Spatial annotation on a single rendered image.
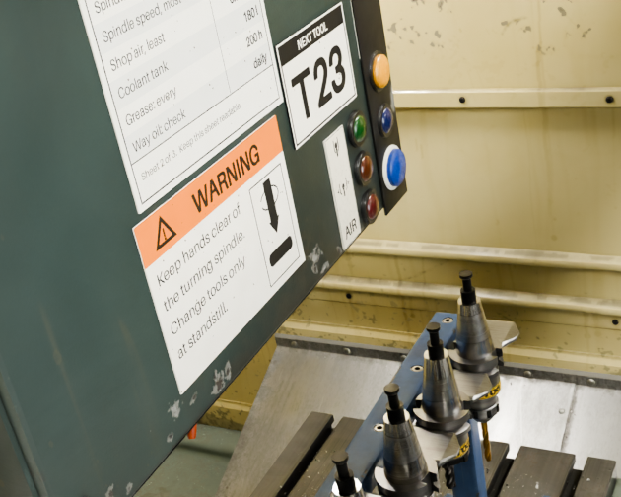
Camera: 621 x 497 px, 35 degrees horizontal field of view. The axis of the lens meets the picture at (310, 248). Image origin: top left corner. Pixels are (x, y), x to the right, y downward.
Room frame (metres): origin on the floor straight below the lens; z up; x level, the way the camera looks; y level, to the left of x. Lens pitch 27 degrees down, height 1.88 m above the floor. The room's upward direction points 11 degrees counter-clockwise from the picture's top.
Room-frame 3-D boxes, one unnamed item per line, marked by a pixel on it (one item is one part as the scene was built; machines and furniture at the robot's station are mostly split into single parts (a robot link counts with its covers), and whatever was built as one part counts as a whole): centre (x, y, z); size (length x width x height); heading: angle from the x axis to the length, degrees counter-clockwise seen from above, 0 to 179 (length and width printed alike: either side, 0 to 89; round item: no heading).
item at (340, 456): (0.69, 0.01, 1.31); 0.02 x 0.02 x 0.03
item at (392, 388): (0.78, -0.05, 1.31); 0.02 x 0.02 x 0.03
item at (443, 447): (0.83, -0.08, 1.21); 0.07 x 0.05 x 0.01; 58
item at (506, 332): (1.01, -0.20, 1.21); 0.07 x 0.05 x 0.01; 58
